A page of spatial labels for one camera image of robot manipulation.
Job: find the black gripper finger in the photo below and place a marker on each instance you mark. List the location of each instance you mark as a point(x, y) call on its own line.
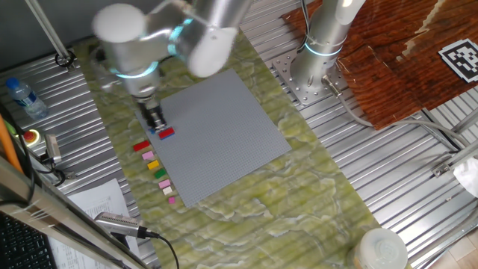
point(162, 122)
point(154, 123)

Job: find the printed paper sheet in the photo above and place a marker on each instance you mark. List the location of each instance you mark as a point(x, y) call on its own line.
point(101, 201)

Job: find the white plastic jar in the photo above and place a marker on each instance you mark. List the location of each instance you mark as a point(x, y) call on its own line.
point(381, 250)

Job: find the green marble pattern mat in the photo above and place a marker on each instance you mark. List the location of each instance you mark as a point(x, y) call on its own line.
point(261, 224)

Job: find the red emergency stop button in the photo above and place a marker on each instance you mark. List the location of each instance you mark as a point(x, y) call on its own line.
point(30, 136)

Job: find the slanted aluminium pole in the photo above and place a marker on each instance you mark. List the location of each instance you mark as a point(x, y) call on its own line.
point(46, 26)

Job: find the black keyboard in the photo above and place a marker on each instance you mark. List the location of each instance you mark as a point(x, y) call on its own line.
point(22, 246)

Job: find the red long Lego brick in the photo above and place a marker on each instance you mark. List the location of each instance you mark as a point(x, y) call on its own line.
point(141, 145)
point(167, 133)

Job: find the clear plastic water bottle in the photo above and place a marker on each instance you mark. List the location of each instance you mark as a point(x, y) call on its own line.
point(26, 99)

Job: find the green Lego brick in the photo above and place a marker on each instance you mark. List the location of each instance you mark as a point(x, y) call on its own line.
point(160, 173)

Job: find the aluminium frame bar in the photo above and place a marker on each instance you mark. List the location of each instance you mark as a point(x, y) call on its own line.
point(45, 213)

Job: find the white cloth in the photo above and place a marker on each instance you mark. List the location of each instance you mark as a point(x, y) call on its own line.
point(468, 175)

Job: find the black white fiducial marker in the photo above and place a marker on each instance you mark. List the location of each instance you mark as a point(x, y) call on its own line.
point(463, 60)

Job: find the orange pole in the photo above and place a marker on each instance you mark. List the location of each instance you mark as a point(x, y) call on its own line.
point(7, 145)

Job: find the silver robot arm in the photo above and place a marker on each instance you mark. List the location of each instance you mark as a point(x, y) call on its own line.
point(127, 56)

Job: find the cream Lego brick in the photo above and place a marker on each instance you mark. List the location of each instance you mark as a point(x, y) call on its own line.
point(167, 190)

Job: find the grey depth camera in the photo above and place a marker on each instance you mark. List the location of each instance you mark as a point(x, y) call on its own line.
point(119, 224)

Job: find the tiny pink Lego brick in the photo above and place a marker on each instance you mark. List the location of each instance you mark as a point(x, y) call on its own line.
point(171, 200)

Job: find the grey Lego baseplate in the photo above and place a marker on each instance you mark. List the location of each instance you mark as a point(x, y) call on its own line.
point(224, 142)

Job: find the aluminium frame profile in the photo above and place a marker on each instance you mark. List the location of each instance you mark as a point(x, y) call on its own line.
point(463, 155)

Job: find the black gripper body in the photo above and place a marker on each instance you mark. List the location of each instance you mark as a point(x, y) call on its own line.
point(151, 110)

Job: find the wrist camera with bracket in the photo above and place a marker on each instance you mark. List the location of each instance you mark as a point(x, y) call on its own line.
point(104, 80)

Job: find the yellow Lego brick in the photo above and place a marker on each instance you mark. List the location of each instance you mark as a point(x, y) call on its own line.
point(153, 164)

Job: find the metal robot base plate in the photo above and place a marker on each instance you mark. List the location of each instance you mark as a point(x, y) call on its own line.
point(285, 71)

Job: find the small grey box device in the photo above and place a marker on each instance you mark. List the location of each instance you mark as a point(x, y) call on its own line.
point(52, 147)

